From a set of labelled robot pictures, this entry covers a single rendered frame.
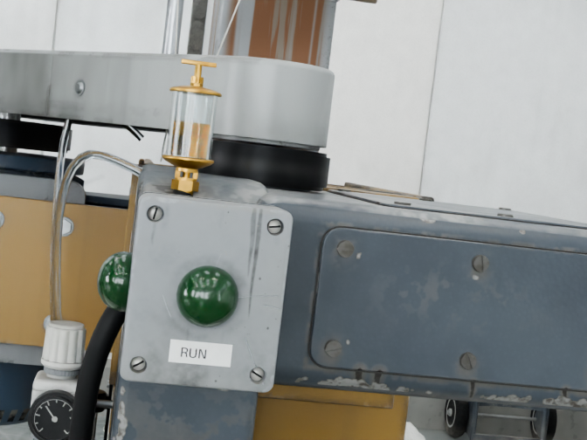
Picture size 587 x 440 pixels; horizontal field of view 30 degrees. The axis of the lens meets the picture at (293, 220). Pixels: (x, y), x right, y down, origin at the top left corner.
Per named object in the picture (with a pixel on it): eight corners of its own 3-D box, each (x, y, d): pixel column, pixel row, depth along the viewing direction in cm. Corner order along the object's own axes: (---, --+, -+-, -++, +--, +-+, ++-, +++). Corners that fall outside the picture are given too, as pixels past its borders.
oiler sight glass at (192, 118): (166, 154, 59) (173, 90, 59) (164, 154, 62) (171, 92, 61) (212, 160, 59) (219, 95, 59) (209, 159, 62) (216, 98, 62)
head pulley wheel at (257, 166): (196, 177, 68) (200, 138, 68) (189, 174, 77) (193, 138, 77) (337, 194, 70) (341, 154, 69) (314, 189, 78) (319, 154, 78)
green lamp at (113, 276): (93, 312, 53) (99, 251, 53) (94, 304, 56) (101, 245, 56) (145, 318, 53) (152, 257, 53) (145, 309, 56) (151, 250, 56)
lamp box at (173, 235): (118, 381, 52) (139, 194, 52) (120, 361, 57) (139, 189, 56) (272, 394, 54) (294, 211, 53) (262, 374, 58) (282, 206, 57)
